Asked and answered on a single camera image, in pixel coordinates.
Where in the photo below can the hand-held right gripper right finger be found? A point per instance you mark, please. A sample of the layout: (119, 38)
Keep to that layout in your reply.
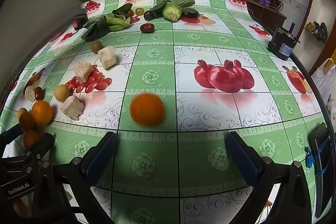
(242, 158)

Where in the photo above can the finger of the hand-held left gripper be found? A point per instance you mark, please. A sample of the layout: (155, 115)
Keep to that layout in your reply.
(9, 134)
(40, 144)

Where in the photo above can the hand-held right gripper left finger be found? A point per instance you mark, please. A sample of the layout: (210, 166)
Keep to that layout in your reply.
(102, 158)

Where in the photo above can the dark orange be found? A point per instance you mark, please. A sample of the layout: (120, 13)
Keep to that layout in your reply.
(26, 121)

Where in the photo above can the small tan longan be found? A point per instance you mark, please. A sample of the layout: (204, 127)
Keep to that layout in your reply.
(21, 112)

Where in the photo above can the small sugarcane piece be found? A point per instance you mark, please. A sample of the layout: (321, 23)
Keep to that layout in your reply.
(30, 94)

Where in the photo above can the red jujube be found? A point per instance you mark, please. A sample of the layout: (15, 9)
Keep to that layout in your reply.
(39, 93)

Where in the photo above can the blue clip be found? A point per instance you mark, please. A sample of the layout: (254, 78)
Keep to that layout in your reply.
(309, 159)

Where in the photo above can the black phone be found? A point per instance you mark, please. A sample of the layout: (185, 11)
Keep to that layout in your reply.
(321, 161)

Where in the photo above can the brown-topped sugarcane piece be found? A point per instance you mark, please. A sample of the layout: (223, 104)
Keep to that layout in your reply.
(83, 71)

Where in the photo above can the pale sugarcane piece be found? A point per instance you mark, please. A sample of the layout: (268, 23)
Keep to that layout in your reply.
(107, 56)

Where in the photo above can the brown kiwi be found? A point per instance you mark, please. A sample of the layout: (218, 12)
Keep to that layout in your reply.
(96, 47)

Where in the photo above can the white plastic bag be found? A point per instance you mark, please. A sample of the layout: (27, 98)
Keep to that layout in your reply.
(324, 79)

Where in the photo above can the fruit print tablecloth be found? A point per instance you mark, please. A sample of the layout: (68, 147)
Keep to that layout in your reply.
(157, 56)

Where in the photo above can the black electric motor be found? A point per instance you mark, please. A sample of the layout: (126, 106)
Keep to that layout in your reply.
(282, 43)

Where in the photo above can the dark red plum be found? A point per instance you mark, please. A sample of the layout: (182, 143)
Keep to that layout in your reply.
(147, 28)

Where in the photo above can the small brown fruit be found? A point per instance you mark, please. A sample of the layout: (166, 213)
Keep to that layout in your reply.
(130, 13)

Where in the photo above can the purple plum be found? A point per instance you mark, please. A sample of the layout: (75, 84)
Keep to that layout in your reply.
(148, 15)

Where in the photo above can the green grape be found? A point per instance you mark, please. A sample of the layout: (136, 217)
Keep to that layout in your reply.
(139, 11)

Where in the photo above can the pale-stemmed bok choy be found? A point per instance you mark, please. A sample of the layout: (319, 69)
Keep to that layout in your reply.
(170, 11)

